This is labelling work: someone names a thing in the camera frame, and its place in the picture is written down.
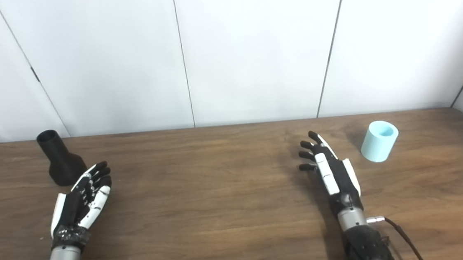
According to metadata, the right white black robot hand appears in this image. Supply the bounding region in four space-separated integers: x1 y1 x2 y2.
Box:
296 127 365 224

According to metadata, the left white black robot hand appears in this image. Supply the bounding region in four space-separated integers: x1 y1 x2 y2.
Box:
44 160 118 254

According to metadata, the black nozzle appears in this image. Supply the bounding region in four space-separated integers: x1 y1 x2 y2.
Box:
35 127 89 188

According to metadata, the light-blue hose piece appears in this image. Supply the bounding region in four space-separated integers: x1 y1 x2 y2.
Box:
358 119 401 164

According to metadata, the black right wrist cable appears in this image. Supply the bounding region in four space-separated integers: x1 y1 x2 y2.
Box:
366 213 426 260

